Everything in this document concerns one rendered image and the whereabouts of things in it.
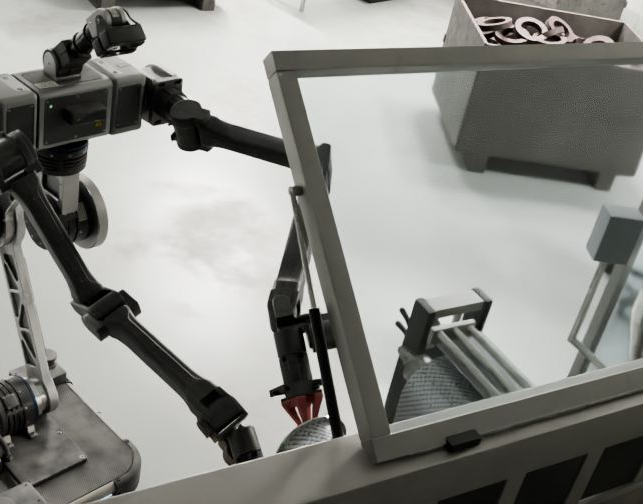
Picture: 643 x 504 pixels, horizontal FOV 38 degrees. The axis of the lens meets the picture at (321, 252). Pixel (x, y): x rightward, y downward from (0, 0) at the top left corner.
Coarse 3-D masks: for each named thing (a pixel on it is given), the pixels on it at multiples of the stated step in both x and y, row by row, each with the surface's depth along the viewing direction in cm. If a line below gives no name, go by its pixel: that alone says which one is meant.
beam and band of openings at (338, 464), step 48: (528, 432) 126; (576, 432) 131; (624, 432) 138; (192, 480) 108; (240, 480) 109; (288, 480) 111; (336, 480) 112; (384, 480) 114; (432, 480) 119; (480, 480) 125; (528, 480) 133; (576, 480) 140; (624, 480) 149
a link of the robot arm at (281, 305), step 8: (280, 296) 185; (280, 304) 183; (288, 304) 183; (280, 312) 182; (288, 312) 182; (280, 320) 182; (288, 320) 183; (296, 320) 183; (304, 320) 184; (328, 320) 182; (328, 328) 180; (312, 336) 180; (328, 336) 180; (312, 344) 181; (328, 344) 180
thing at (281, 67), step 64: (320, 64) 128; (384, 64) 133; (448, 64) 138; (512, 64) 145; (320, 192) 122; (320, 256) 120; (320, 320) 121; (576, 384) 132; (640, 384) 137; (384, 448) 116
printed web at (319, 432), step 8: (320, 424) 170; (328, 424) 170; (304, 432) 168; (312, 432) 168; (320, 432) 168; (328, 432) 168; (296, 440) 168; (304, 440) 167; (312, 440) 167; (320, 440) 166; (288, 448) 168; (296, 448) 167
